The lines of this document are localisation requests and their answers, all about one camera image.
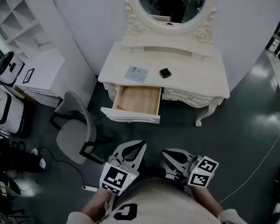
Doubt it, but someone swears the small black square box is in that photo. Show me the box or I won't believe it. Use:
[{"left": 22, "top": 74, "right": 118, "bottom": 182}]
[{"left": 159, "top": 68, "right": 172, "bottom": 79}]

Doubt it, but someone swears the white ornate dressing table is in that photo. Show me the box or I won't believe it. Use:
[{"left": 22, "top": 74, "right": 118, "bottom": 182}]
[{"left": 97, "top": 34, "right": 231, "bottom": 127}]

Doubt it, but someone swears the white power strip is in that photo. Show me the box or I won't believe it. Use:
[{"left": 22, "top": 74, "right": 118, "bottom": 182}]
[{"left": 82, "top": 185, "right": 98, "bottom": 193}]

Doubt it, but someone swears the person's left forearm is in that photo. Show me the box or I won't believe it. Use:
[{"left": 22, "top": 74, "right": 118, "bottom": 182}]
[{"left": 81, "top": 187, "right": 116, "bottom": 219}]

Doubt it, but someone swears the ornate white drawer front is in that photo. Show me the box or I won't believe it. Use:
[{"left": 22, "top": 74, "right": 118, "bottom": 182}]
[{"left": 162, "top": 87, "right": 217, "bottom": 107}]

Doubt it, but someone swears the black floor cable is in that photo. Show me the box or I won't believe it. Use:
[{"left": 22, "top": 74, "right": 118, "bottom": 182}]
[{"left": 38, "top": 146, "right": 87, "bottom": 189}]

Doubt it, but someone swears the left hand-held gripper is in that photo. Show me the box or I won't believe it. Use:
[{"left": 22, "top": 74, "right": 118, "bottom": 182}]
[{"left": 99, "top": 140, "right": 147, "bottom": 196}]

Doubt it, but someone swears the white drawer front with knob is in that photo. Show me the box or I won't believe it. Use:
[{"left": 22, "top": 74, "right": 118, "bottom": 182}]
[
  {"left": 192, "top": 53, "right": 213, "bottom": 62},
  {"left": 120, "top": 45, "right": 145, "bottom": 54}
]

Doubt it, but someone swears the black equipment pile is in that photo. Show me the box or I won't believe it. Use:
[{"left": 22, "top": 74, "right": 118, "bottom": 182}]
[{"left": 0, "top": 136, "right": 45, "bottom": 175}]

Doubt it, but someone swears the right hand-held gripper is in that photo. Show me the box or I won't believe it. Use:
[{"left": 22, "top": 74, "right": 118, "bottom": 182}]
[{"left": 161, "top": 148, "right": 219, "bottom": 188}]

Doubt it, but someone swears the white oval framed mirror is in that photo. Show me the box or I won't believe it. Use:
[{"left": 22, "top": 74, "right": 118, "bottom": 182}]
[{"left": 124, "top": 0, "right": 217, "bottom": 44}]

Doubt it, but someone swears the white cubby shelf unit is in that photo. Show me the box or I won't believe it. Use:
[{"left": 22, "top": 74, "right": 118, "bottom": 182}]
[{"left": 0, "top": 0, "right": 54, "bottom": 60}]

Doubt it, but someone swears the light blue packet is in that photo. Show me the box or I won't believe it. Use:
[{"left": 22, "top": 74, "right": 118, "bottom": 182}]
[{"left": 124, "top": 65, "right": 149, "bottom": 83}]

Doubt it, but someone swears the person's cream printed shirt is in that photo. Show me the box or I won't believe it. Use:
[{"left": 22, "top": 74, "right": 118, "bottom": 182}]
[{"left": 66, "top": 176, "right": 248, "bottom": 224}]

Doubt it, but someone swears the wooden drawer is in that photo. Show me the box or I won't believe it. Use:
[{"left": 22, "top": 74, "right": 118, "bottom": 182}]
[{"left": 100, "top": 84, "right": 163, "bottom": 125}]

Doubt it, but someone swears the person's right forearm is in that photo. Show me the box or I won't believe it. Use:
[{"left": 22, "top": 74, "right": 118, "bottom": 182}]
[{"left": 190, "top": 185, "right": 224, "bottom": 218}]

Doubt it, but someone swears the white case with black trim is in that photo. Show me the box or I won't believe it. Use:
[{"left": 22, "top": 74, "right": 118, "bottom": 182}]
[
  {"left": 0, "top": 51, "right": 25, "bottom": 87},
  {"left": 0, "top": 85, "right": 25, "bottom": 135}
]

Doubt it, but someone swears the grey chair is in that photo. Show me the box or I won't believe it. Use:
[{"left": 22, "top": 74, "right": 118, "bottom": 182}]
[{"left": 49, "top": 90, "right": 117, "bottom": 165}]

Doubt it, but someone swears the black picture frame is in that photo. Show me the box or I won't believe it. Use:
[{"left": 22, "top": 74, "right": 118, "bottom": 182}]
[{"left": 22, "top": 68, "right": 35, "bottom": 84}]

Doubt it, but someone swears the white floor cable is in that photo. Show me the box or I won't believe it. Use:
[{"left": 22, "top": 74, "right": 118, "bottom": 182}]
[{"left": 218, "top": 122, "right": 280, "bottom": 204}]

